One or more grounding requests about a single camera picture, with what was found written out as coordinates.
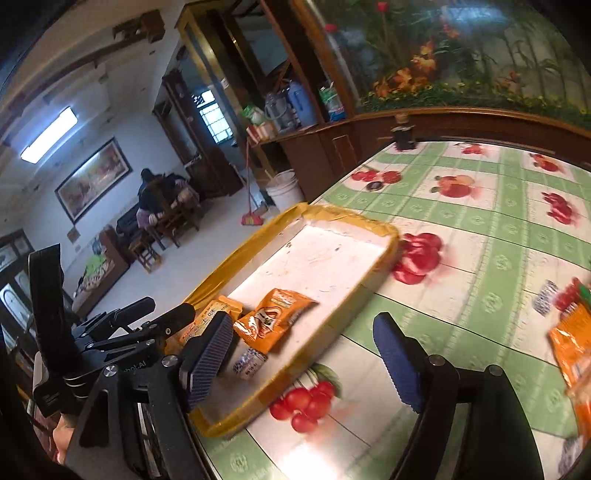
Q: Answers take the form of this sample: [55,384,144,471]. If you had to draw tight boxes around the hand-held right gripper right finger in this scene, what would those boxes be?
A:
[372,312,546,480]

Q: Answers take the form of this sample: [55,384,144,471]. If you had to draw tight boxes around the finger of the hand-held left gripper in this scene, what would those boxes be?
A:
[74,296,156,342]
[83,302,197,357]

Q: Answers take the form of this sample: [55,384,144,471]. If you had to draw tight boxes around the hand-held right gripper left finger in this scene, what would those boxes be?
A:
[65,310,235,480]

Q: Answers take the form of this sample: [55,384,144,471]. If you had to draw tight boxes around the yellow snack packet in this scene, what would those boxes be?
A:
[178,295,244,347]

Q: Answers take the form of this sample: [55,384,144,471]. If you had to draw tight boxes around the small white blue packet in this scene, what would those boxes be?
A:
[232,347,269,380]
[533,281,561,317]

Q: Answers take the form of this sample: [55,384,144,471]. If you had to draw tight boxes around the orange snack packet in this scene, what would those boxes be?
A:
[233,288,319,355]
[549,302,591,398]

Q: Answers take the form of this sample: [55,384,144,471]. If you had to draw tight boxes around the white tray with yellow tape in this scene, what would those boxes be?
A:
[178,202,400,439]

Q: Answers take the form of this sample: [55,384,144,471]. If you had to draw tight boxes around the red snack packet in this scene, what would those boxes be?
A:
[554,277,591,312]

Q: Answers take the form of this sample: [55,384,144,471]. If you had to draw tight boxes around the silver snack packet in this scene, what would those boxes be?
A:
[556,436,586,478]

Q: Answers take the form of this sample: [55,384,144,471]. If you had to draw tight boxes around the person's left hand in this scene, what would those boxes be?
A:
[52,413,71,464]

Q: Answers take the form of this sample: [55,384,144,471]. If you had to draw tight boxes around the wooden sofa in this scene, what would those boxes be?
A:
[71,226,131,319]

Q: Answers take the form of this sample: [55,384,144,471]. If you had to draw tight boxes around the dark glass cabinet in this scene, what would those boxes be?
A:
[0,228,38,333]

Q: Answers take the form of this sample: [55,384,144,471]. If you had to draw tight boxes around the wooden stool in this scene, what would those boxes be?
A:
[128,233,163,273]

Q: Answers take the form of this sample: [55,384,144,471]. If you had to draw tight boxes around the green patterned cloth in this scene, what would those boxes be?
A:
[81,253,114,289]

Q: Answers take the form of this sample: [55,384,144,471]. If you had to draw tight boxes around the wooden chair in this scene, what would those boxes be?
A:
[148,178,201,247]

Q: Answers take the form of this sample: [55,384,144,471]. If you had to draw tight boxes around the red broom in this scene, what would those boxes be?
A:
[240,138,265,227]

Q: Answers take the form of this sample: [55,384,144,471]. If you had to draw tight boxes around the fruit print tablecloth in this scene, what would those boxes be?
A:
[191,141,591,480]

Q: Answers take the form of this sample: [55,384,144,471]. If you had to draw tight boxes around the white plastic bucket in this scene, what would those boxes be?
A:
[265,169,305,210]

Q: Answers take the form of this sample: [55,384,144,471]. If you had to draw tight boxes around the ceiling tube light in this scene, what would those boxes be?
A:
[19,106,78,164]

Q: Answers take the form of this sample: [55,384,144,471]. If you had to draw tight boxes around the barred window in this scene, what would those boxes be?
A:
[198,90,234,144]

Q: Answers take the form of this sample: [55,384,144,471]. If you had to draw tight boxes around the red white box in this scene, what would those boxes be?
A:
[247,122,278,141]

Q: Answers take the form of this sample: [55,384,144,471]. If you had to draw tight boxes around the green white packet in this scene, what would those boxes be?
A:
[242,104,269,127]

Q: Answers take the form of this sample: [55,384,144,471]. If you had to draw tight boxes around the small dark wooden box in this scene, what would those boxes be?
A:
[390,112,419,152]

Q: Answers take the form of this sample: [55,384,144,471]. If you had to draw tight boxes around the blue thermos jug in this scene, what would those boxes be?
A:
[285,79,319,127]

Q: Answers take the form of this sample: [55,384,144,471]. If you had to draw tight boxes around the flower mural glass panel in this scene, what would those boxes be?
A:
[295,0,591,130]

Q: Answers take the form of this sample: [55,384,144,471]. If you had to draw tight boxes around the framed wall painting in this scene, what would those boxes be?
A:
[54,137,132,225]

